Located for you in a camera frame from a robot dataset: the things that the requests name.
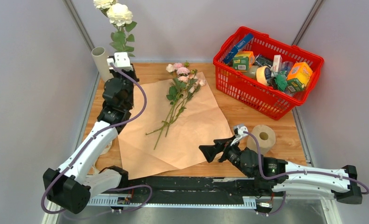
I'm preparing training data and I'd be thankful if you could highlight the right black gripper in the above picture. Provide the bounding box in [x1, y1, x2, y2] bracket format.
[199, 136, 252, 179]

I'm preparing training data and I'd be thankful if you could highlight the white rose stem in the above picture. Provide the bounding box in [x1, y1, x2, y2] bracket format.
[93, 0, 137, 57]

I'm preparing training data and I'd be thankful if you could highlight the purple cable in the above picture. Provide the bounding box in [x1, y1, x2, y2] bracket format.
[243, 131, 369, 196]
[41, 63, 148, 215]

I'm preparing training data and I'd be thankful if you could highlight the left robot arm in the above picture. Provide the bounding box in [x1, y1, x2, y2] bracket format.
[41, 63, 147, 214]

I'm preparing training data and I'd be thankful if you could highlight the blue razor box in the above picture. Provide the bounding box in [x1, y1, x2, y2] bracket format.
[223, 33, 254, 64]

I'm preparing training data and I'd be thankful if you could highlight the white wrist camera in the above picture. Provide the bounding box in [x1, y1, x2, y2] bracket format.
[230, 124, 248, 146]
[106, 52, 134, 71]

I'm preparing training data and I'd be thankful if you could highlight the aluminium frame post right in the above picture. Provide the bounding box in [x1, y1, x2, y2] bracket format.
[291, 0, 325, 45]

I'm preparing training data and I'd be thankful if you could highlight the toilet paper roll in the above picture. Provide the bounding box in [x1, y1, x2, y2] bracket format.
[250, 125, 276, 156]

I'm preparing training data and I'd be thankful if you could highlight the pink and white flower bunch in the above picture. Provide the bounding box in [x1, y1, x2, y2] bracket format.
[146, 61, 206, 149]

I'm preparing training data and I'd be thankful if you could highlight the cream printed ribbon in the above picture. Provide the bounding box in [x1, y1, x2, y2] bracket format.
[91, 141, 113, 175]

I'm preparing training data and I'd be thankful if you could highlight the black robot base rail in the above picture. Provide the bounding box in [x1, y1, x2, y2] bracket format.
[88, 176, 283, 210]

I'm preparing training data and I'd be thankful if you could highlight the red plastic shopping basket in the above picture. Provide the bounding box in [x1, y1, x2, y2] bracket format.
[213, 26, 324, 120]

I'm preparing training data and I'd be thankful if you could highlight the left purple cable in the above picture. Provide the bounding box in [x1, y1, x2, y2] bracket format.
[41, 63, 148, 215]

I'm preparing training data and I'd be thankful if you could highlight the beige masking tape roll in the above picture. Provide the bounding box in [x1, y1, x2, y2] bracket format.
[256, 66, 271, 86]

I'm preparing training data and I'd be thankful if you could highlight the green sponge box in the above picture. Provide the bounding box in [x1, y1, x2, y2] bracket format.
[232, 51, 255, 72]

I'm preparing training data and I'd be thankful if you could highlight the aluminium frame post left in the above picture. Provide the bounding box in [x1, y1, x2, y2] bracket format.
[63, 0, 95, 51]

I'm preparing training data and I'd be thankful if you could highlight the beige cylindrical vase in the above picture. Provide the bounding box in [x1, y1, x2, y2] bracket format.
[91, 47, 113, 82]

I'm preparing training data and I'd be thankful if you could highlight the clear tape roll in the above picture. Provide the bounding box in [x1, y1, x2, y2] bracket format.
[243, 65, 259, 80]

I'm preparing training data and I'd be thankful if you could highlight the white small box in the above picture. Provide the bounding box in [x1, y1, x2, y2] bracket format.
[271, 55, 283, 76]

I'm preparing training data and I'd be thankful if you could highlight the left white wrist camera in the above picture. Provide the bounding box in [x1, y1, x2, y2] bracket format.
[106, 52, 134, 71]

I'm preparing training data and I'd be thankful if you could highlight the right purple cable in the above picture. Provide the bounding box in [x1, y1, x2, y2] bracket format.
[243, 131, 369, 196]

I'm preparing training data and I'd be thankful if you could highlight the pink wrapping paper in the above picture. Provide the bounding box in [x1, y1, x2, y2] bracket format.
[118, 79, 233, 179]

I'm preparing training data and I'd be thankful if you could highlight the aluminium frame post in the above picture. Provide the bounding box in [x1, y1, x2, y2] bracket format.
[291, 0, 325, 45]
[63, 0, 95, 51]

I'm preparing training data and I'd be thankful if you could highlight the dark foil packet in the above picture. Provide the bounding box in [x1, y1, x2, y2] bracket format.
[254, 54, 273, 68]

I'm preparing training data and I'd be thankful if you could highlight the green crumpled packet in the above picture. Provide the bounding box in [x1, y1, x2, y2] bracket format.
[275, 71, 288, 92]

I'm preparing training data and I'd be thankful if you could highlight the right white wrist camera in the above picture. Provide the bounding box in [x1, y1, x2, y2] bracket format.
[230, 124, 248, 146]

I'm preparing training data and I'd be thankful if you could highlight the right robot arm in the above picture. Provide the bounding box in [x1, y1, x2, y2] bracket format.
[199, 138, 363, 205]

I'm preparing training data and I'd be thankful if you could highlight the orange and green box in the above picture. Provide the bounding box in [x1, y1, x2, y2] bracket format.
[286, 62, 313, 93]

